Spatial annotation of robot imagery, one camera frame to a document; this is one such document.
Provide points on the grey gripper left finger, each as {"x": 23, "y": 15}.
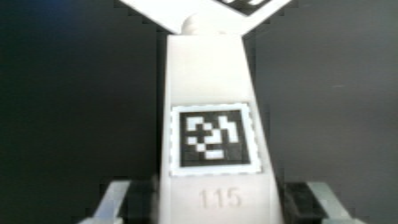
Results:
{"x": 124, "y": 205}

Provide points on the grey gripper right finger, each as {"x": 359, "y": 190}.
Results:
{"x": 311, "y": 206}

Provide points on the white desk leg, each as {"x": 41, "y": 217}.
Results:
{"x": 217, "y": 182}

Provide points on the white marker sheet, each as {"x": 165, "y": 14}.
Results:
{"x": 236, "y": 15}

